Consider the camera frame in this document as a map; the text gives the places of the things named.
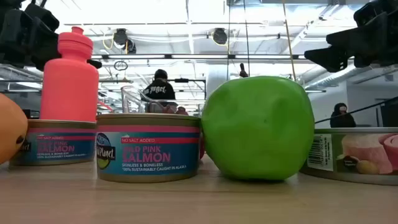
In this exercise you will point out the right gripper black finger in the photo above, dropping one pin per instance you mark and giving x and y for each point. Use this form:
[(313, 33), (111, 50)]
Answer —
[(329, 59), (367, 40)]

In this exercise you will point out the orange squeeze bottle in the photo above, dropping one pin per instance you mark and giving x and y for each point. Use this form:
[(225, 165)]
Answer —
[(70, 87)]

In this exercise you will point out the orange fruit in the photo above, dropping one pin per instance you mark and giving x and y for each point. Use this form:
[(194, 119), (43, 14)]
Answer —
[(11, 130)]

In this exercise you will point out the blue pink salmon can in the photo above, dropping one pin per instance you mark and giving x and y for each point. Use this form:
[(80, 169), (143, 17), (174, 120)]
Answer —
[(56, 146), (146, 155)]

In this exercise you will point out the silver can green label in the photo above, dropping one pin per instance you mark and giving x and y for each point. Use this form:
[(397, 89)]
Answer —
[(357, 155)]

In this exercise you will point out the bright green apple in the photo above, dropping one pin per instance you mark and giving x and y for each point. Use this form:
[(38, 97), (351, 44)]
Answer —
[(258, 130)]

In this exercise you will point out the clear plastic bin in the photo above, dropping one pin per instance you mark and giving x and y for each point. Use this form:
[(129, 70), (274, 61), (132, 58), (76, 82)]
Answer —
[(130, 99)]

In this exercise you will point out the person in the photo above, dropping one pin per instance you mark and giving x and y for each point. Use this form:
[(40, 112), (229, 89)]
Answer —
[(160, 88), (342, 119)]

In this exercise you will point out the long ceiling light bar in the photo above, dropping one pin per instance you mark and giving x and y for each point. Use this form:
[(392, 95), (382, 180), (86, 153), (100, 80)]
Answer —
[(199, 56)]

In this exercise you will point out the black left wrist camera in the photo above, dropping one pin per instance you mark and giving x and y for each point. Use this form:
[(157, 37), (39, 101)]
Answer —
[(42, 17)]

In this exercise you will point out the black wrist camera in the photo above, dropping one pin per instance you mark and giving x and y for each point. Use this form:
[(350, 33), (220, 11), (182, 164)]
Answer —
[(376, 7), (42, 17)]

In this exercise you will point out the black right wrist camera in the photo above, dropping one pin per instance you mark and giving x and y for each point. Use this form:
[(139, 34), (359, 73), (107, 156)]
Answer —
[(376, 7)]

